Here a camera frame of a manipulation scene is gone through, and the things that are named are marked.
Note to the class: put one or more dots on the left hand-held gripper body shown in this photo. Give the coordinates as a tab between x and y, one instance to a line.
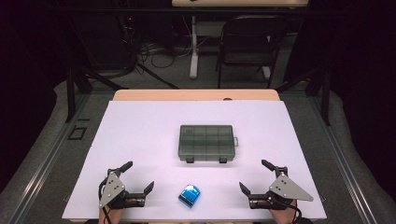
112	188

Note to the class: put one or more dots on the black folding chair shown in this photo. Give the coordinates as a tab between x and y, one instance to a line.
249	43

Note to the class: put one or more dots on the person's left hand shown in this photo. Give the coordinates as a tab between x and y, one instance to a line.
115	215

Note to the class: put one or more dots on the white desk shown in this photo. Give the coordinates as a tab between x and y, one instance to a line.
194	46

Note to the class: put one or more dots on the dark curtain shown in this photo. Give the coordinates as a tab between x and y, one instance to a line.
21	93
367	93

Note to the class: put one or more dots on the metal floor rail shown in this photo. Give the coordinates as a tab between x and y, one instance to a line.
46	161
339	155

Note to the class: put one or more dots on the black metal stand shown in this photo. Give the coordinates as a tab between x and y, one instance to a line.
71	93
325	96

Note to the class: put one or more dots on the person's right hand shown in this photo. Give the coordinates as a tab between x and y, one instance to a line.
282	213

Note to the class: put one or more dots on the white paper sheet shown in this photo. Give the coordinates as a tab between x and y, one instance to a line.
149	140

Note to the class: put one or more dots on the grey transparent compartment box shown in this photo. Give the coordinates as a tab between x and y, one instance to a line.
206	143

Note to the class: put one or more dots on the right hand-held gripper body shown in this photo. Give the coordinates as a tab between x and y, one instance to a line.
288	188

